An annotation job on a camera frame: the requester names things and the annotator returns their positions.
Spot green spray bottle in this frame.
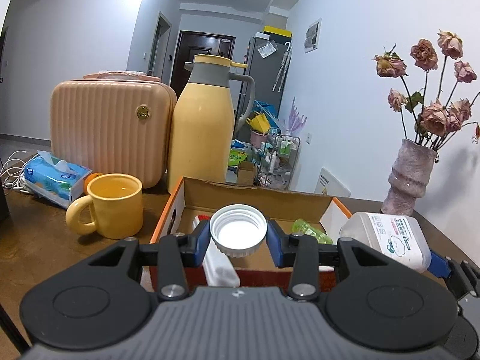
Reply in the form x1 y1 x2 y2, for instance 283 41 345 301
291 219 333 245

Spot red white lint brush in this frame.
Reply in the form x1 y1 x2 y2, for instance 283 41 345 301
192 214 241 289

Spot white square plastic bottle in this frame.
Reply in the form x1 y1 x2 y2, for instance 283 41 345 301
339 212 431 273

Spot white bottle cap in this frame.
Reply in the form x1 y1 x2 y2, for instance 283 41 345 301
209 204 268 258

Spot red cardboard box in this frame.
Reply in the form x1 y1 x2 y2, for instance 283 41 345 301
151 178 352 289

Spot yellow mug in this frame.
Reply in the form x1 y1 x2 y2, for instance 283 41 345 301
66 173 143 240

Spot pink textured vase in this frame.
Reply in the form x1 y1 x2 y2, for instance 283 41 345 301
381 139 437 216

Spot orange fruit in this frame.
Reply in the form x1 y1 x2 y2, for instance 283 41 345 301
84 172 103 194

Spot yellow thermos jug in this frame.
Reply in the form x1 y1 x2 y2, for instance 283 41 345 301
167 55 256 194

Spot blue tissue pack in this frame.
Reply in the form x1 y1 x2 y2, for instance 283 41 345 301
24 150 92 209

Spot dried pink roses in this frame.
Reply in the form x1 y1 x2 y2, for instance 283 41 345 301
373 30 479 152

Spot peach ribbed suitcase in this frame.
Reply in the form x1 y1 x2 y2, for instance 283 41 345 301
49 72 176 189

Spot grey refrigerator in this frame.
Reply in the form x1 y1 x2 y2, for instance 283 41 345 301
245 35 290 118

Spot dark entrance door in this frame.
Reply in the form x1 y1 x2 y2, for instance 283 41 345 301
170 30 237 91

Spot yellow box on fridge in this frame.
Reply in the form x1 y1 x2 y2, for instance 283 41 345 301
263 25 292 38

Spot wire storage cart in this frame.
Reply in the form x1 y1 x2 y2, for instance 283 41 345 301
258 134 301 190

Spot white cables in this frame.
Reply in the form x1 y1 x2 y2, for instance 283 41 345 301
0 149 38 190

